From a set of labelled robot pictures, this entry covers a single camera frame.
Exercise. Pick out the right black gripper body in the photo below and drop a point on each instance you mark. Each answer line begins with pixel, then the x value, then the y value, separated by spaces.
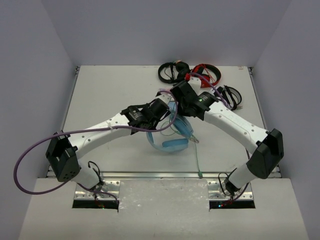
pixel 181 110

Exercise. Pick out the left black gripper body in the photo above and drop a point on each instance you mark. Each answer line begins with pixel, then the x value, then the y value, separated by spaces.
pixel 163 106

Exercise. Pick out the light blue headphones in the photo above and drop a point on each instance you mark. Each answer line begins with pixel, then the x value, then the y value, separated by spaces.
pixel 181 127

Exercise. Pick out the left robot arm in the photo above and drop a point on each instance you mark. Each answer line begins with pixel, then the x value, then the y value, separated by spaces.
pixel 66 151

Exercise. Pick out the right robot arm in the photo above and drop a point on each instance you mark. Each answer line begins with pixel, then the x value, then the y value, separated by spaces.
pixel 265 147

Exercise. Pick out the pink cat ear headphones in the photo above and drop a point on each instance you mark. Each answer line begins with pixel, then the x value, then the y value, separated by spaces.
pixel 164 91

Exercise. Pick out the white black striped headphones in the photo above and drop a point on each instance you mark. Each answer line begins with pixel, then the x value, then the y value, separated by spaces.
pixel 230 96

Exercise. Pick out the black headset with microphone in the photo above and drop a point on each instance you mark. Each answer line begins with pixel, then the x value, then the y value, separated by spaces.
pixel 173 72

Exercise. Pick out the aluminium table rail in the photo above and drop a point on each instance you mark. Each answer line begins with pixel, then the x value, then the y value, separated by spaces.
pixel 152 174

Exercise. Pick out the left metal mounting bracket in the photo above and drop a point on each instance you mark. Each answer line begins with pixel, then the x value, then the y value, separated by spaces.
pixel 110 186

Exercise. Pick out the metal mounting bracket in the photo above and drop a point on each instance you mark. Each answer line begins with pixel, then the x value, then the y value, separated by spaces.
pixel 215 193
pixel 110 186

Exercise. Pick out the right metal mounting bracket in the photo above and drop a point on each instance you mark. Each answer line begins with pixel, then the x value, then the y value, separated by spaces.
pixel 215 193

